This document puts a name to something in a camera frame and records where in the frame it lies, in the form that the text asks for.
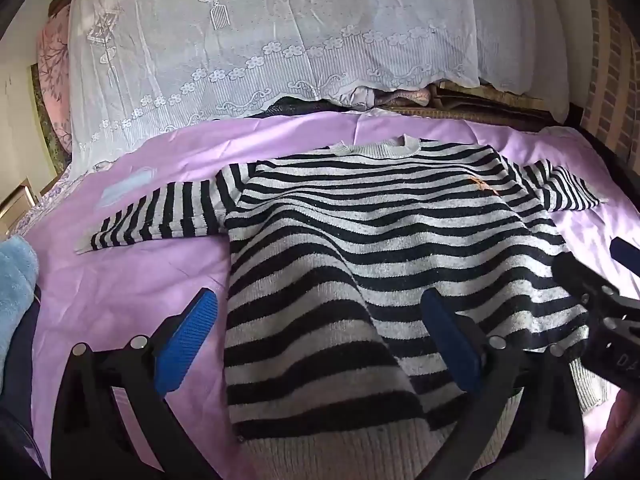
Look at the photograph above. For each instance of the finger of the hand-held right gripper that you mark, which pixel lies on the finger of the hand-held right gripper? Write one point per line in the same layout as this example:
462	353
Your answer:
625	255
585	277

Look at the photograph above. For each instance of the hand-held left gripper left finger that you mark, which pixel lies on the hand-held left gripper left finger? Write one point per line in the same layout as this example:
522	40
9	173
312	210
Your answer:
187	340

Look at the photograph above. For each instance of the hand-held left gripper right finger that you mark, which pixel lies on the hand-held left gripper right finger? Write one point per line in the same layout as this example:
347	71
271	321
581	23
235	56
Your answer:
450	345

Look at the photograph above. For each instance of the black grey striped sweater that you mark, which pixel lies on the black grey striped sweater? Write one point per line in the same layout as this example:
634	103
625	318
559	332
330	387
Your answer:
350	235

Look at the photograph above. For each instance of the purple bed sheet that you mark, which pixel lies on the purple bed sheet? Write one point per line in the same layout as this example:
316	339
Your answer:
165	270

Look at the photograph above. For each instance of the light blue fleece garment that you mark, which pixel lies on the light blue fleece garment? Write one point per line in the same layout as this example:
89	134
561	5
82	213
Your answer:
15	285

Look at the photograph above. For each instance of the brown woven mat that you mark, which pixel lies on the brown woven mat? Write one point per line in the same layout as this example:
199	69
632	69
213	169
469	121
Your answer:
490	107

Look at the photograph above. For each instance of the white purple floral sheet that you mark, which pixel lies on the white purple floral sheet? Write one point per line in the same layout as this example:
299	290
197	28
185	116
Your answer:
45	195

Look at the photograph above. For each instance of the green patterned panel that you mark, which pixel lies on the green patterned panel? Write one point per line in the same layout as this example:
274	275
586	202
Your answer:
55	147

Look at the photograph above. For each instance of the dark cloth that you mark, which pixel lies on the dark cloth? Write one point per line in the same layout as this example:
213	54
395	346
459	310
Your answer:
300	107

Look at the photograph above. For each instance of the grey cloth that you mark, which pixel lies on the grey cloth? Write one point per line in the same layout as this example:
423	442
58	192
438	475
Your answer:
360	96

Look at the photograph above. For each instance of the pink floral cloth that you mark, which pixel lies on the pink floral cloth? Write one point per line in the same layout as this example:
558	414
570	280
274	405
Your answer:
52	60

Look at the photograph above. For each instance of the white lace curtain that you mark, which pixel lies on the white lace curtain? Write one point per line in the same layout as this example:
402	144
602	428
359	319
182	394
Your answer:
300	20

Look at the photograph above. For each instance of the gold picture frame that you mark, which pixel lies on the gold picture frame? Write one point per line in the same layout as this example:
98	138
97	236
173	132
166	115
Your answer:
15	205

